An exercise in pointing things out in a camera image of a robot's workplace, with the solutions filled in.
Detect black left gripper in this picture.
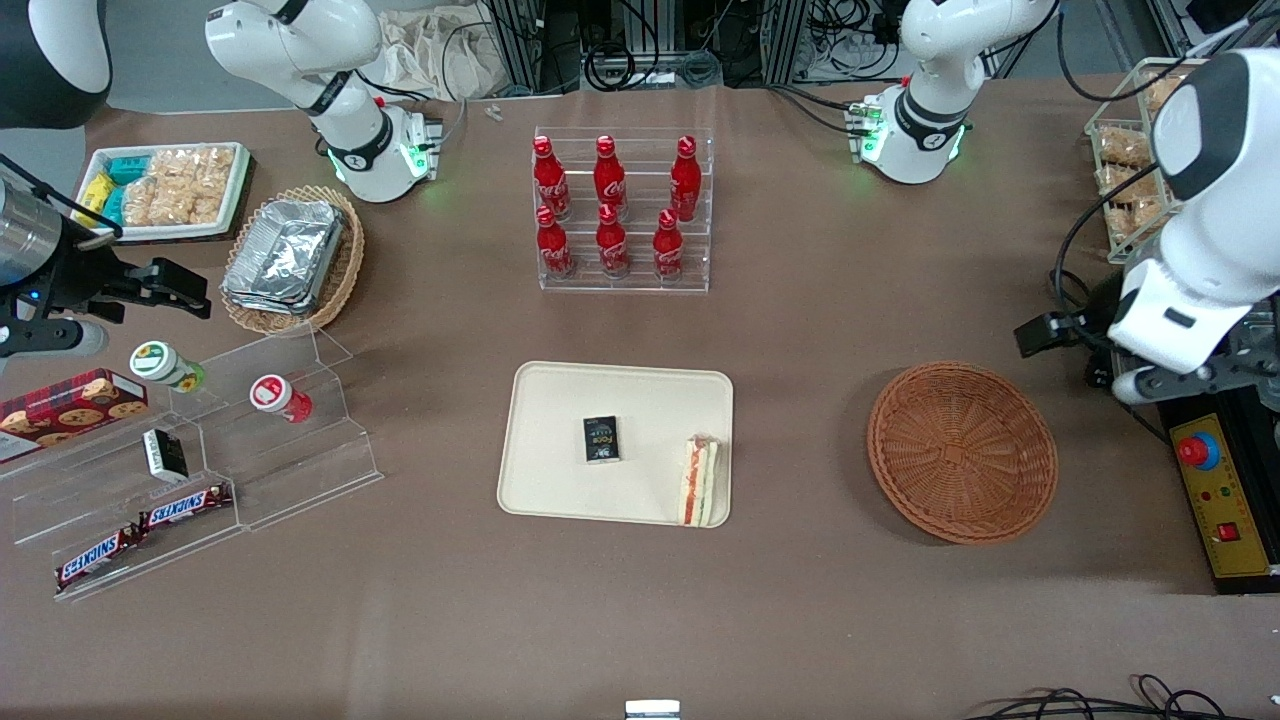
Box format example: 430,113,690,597
1014,311,1139,393

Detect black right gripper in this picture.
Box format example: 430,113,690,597
0,215,214,346

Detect triangular sandwich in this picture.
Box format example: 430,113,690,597
677,433,720,529

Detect white rectangular snack tray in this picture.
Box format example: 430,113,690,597
83,142,252,244

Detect round brown wicker basket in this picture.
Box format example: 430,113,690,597
867,361,1059,546

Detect oval light wicker basket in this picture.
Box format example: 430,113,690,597
219,185,366,336

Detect beige plastic serving tray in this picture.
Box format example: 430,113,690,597
497,361,735,529

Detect green capped drink bottle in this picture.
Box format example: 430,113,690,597
129,341,209,394

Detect clear rice cracker pack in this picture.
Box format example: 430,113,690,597
120,178,161,227
148,146,237,183
155,176,227,227

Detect stack of foil trays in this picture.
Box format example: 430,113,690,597
221,198,347,316

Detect grey cylindrical wrist attachment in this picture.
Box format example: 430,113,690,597
0,318,108,363

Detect red capped drink bottle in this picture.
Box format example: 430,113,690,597
249,374,315,425

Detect red cookie box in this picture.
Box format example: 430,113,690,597
0,369,150,464

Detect small black white box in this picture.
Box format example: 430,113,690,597
141,428,190,485

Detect red emergency stop button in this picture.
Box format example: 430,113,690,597
1174,432,1223,472

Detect snickers chocolate bar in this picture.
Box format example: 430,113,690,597
138,484,235,531
54,527,143,591

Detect clear acrylic stepped display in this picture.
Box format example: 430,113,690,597
0,322,385,604

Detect yellow control box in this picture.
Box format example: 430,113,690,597
1168,412,1280,594

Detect beige cloth bag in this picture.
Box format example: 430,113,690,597
375,8,506,103

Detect red cola bottle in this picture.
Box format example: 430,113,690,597
533,136,572,222
596,203,632,278
652,208,686,282
535,206,577,280
594,135,629,220
669,135,703,224

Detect clear acrylic bottle rack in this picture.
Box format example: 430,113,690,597
533,127,714,294

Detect small black card box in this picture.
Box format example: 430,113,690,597
583,415,623,465

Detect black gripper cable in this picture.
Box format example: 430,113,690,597
1047,165,1191,336

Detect white wire basket rack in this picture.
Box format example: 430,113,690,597
1085,57,1216,267

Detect black overhead arm cable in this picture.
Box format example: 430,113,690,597
1055,0,1261,103

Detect black base cables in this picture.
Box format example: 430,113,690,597
768,82,873,138
355,68,471,151

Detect black floor cable bundle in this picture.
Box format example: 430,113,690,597
962,674,1280,720

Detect aluminium frame post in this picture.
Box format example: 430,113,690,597
763,0,813,88
485,0,583,98

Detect coiled black cables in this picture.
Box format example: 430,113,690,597
583,40,725,93

